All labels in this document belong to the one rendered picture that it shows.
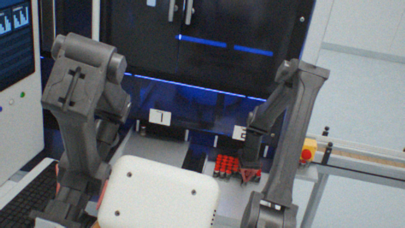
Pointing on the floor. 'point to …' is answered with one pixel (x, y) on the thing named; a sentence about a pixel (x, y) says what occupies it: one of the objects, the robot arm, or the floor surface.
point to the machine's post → (313, 40)
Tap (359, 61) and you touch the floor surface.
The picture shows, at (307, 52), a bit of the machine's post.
